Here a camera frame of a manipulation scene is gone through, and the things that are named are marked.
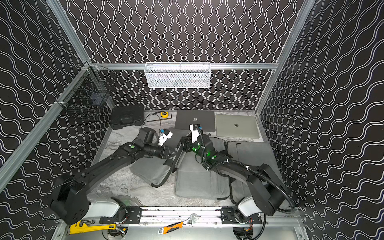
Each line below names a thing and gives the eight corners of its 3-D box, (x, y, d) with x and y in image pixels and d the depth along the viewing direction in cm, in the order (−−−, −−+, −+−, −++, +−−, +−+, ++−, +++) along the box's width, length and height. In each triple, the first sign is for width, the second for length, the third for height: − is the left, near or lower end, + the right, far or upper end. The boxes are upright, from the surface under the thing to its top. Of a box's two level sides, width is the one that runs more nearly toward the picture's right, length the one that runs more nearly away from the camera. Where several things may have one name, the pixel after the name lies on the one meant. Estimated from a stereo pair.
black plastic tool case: (108, 129, 111) (105, 124, 106) (118, 108, 125) (115, 103, 121) (141, 129, 111) (139, 124, 107) (147, 108, 125) (145, 103, 121)
